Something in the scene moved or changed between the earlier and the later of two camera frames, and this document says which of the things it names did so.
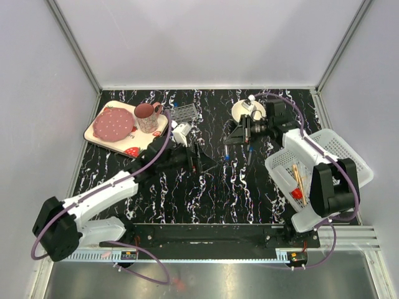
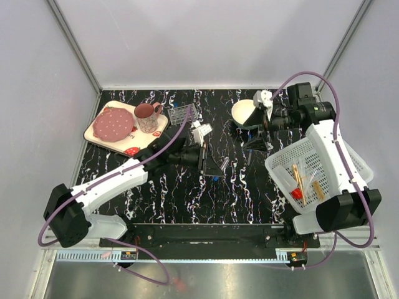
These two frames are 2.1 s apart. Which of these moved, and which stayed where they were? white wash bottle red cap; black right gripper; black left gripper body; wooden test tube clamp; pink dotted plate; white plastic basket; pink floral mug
Moved: black right gripper; black left gripper body
Stayed: pink floral mug; white plastic basket; white wash bottle red cap; wooden test tube clamp; pink dotted plate
